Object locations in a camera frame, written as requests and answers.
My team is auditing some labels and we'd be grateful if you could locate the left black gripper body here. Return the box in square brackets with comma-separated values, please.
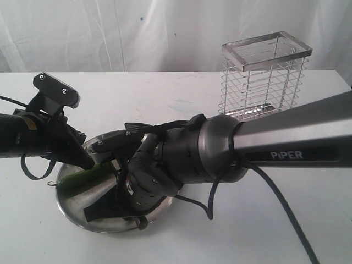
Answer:
[16, 109, 70, 162]

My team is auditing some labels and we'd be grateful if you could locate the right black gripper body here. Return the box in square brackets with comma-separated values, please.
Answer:
[115, 170, 171, 230]

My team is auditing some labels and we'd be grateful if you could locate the green cucumber piece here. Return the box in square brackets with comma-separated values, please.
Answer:
[47, 161, 119, 197]

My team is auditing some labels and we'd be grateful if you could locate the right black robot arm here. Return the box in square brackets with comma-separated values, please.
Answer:
[84, 92, 351, 229]

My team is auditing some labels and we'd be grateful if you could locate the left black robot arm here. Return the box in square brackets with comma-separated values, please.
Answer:
[1, 109, 95, 169]

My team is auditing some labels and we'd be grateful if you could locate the round stainless steel plate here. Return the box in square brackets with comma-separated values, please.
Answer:
[55, 130, 174, 234]

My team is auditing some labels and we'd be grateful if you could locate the white backdrop curtain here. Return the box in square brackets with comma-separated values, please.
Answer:
[1, 1, 351, 72]

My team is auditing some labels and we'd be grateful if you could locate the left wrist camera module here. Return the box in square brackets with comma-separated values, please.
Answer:
[33, 73, 80, 109]

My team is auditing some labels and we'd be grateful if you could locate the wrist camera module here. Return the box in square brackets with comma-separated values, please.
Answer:
[33, 73, 80, 109]
[85, 130, 145, 163]

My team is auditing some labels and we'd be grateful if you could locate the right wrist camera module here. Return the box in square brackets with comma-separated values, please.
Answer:
[85, 130, 145, 163]

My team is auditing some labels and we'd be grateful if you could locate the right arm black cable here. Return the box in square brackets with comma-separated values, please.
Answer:
[123, 115, 321, 264]

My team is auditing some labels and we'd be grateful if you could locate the chrome wire utensil holder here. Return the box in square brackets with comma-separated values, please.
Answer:
[219, 31, 313, 121]

